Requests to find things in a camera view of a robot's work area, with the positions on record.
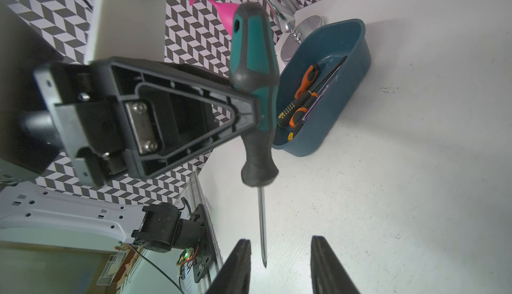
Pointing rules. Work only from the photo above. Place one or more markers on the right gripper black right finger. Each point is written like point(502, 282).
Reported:
point(327, 272)

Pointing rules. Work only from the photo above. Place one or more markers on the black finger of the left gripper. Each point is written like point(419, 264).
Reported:
point(141, 118)

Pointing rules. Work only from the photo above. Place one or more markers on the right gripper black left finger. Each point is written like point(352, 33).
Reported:
point(234, 277)

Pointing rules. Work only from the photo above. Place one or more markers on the green handled screwdriver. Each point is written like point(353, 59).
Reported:
point(254, 70)

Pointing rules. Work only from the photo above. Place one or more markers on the yellow black screwdriver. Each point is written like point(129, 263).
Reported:
point(285, 116)

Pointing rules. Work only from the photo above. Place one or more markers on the black yellow-tip screwdriver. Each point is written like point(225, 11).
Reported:
point(294, 132)

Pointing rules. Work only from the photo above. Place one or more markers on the long orange black screwdriver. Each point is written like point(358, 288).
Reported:
point(303, 107)

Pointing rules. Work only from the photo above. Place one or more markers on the purple handled screwdriver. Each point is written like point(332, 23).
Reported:
point(314, 104)

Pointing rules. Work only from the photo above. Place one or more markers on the small orange black screwdriver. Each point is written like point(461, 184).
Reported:
point(308, 79)

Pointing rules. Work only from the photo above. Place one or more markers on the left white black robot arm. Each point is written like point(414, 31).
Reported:
point(30, 143)

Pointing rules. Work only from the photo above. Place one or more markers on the teal plastic storage box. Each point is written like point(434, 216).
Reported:
point(325, 47)

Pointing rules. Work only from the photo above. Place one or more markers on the pink plastic wine glass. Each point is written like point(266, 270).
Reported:
point(226, 13)

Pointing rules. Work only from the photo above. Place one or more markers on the chrome glass holder stand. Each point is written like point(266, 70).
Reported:
point(284, 13)

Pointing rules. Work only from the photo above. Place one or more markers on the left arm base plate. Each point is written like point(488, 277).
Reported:
point(195, 238)

